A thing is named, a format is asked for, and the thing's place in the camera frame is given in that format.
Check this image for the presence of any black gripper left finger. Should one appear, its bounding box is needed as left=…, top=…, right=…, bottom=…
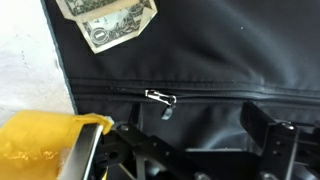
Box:
left=96, top=102, right=201, bottom=180

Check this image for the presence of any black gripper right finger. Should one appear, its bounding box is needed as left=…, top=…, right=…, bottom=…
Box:
left=239, top=100, right=320, bottom=180

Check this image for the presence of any silver zipper pull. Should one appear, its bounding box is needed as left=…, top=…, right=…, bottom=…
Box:
left=144, top=88, right=178, bottom=121

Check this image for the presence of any black zip jersey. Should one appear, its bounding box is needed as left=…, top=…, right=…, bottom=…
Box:
left=39, top=0, right=320, bottom=180

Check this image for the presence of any long roll with yellow ends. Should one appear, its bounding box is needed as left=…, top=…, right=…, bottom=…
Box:
left=0, top=109, right=115, bottom=180

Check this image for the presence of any folded dollar bill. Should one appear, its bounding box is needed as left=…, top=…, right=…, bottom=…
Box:
left=54, top=0, right=158, bottom=55

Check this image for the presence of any white paper sheet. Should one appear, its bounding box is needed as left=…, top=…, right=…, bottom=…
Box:
left=0, top=0, right=79, bottom=126

